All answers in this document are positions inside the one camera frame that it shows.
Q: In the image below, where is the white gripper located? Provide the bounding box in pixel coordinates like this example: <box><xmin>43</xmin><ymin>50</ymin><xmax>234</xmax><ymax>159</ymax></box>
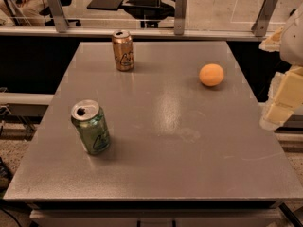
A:
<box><xmin>258</xmin><ymin>4</ymin><xmax>303</xmax><ymax>131</ymax></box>

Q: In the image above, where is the orange fruit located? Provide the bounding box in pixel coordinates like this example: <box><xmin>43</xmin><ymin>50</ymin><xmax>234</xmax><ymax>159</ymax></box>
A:
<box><xmin>199</xmin><ymin>63</ymin><xmax>224</xmax><ymax>87</ymax></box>

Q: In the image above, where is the orange soda can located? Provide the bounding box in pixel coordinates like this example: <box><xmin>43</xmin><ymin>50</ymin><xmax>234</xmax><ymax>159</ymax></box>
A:
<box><xmin>112</xmin><ymin>30</ymin><xmax>134</xmax><ymax>71</ymax></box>

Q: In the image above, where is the green soda can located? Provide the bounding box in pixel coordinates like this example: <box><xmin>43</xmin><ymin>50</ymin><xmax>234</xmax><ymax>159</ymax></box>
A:
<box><xmin>71</xmin><ymin>99</ymin><xmax>110</xmax><ymax>155</ymax></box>

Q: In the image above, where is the black desk with chair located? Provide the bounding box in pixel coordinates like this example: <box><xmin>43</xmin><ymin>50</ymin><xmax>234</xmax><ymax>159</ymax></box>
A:
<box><xmin>87</xmin><ymin>0</ymin><xmax>175</xmax><ymax>28</ymax></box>

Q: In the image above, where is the black office chair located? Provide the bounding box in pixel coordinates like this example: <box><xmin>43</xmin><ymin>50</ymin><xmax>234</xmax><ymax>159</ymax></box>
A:
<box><xmin>40</xmin><ymin>0</ymin><xmax>81</xmax><ymax>26</ymax></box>

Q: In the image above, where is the seated person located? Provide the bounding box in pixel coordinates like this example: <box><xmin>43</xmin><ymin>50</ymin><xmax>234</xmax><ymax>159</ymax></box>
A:
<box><xmin>15</xmin><ymin>0</ymin><xmax>47</xmax><ymax>26</ymax></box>

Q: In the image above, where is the grey side shelf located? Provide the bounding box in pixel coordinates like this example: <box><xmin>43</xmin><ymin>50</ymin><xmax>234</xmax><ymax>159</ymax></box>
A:
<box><xmin>0</xmin><ymin>92</ymin><xmax>53</xmax><ymax>117</ymax></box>

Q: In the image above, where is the right metal bracket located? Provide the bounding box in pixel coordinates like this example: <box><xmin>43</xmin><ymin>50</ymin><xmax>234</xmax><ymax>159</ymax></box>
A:
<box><xmin>251</xmin><ymin>0</ymin><xmax>278</xmax><ymax>37</ymax></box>

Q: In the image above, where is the metal bracket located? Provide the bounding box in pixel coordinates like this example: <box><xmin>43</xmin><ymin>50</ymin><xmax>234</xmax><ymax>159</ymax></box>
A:
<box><xmin>251</xmin><ymin>0</ymin><xmax>278</xmax><ymax>37</ymax></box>
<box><xmin>47</xmin><ymin>0</ymin><xmax>69</xmax><ymax>33</ymax></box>
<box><xmin>174</xmin><ymin>0</ymin><xmax>187</xmax><ymax>35</ymax></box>

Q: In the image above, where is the grey metal rail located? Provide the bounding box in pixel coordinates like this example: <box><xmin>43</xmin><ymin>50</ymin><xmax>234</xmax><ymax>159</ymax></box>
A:
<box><xmin>0</xmin><ymin>26</ymin><xmax>272</xmax><ymax>42</ymax></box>

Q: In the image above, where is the middle metal bracket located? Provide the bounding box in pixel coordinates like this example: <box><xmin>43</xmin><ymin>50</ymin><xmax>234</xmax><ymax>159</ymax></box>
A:
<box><xmin>174</xmin><ymin>0</ymin><xmax>187</xmax><ymax>35</ymax></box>

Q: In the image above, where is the left metal bracket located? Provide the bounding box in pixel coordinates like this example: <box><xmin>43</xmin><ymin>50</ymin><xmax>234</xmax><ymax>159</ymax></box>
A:
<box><xmin>47</xmin><ymin>0</ymin><xmax>69</xmax><ymax>33</ymax></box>

